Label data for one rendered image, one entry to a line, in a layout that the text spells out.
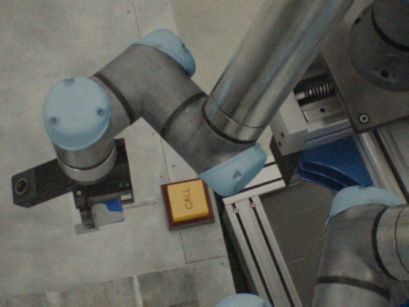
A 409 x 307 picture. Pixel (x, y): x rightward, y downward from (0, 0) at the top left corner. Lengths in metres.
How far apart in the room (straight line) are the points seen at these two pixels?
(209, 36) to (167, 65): 1.52
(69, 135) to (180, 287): 0.43
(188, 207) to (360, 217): 0.56
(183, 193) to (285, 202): 0.71
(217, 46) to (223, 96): 1.59
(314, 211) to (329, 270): 1.22
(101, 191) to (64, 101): 0.22
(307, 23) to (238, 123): 0.15
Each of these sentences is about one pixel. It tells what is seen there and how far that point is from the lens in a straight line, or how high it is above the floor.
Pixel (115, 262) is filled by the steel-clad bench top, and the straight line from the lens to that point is 1.36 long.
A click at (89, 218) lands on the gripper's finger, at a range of 1.13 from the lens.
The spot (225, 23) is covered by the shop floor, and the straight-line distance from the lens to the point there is 2.49.
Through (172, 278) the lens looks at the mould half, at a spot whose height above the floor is 0.89.
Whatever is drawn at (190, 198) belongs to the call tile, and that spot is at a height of 0.84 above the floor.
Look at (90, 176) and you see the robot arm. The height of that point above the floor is 1.17.
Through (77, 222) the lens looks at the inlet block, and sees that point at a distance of 1.22.
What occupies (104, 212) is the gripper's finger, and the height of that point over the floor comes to 1.01.
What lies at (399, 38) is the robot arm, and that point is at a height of 1.15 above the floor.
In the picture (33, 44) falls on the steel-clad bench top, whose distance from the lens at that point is 1.54.
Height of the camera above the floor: 2.11
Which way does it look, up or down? 67 degrees down
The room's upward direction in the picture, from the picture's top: 5 degrees clockwise
